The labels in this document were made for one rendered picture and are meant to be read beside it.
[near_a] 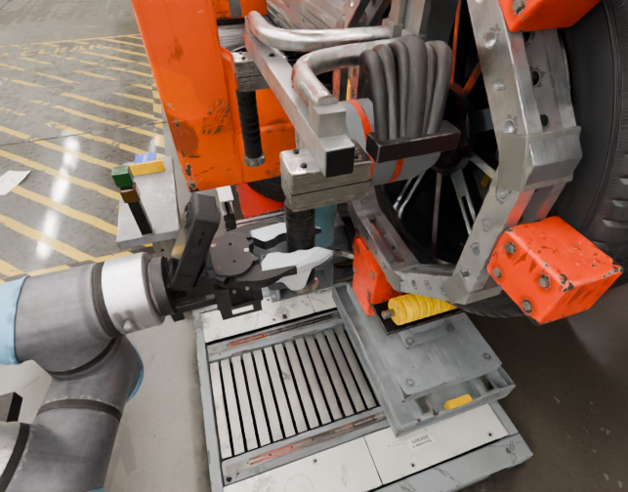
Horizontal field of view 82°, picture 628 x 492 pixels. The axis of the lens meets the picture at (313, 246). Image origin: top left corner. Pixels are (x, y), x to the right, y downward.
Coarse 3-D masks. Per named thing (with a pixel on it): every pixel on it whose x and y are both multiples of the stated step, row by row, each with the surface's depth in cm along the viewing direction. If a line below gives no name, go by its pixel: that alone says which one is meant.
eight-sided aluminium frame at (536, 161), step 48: (384, 0) 60; (480, 0) 36; (480, 48) 37; (528, 48) 37; (336, 96) 79; (528, 96) 34; (528, 144) 34; (576, 144) 35; (528, 192) 37; (384, 240) 81; (480, 240) 44; (432, 288) 57; (480, 288) 48
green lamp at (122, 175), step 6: (114, 168) 88; (120, 168) 88; (126, 168) 88; (114, 174) 87; (120, 174) 87; (126, 174) 87; (132, 174) 91; (114, 180) 88; (120, 180) 88; (126, 180) 88; (132, 180) 90; (120, 186) 89
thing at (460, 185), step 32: (480, 64) 51; (448, 96) 65; (480, 96) 56; (480, 128) 54; (448, 160) 68; (480, 160) 56; (384, 192) 85; (416, 192) 77; (448, 192) 68; (416, 224) 81; (448, 224) 81; (448, 256) 70
